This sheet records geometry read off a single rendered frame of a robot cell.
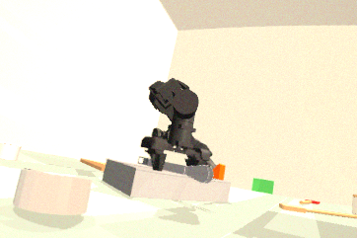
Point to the white cylinder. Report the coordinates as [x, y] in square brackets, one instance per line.
[9, 151]

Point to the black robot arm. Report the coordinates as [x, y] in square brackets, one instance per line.
[174, 99]

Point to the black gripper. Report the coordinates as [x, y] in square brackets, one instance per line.
[180, 137]

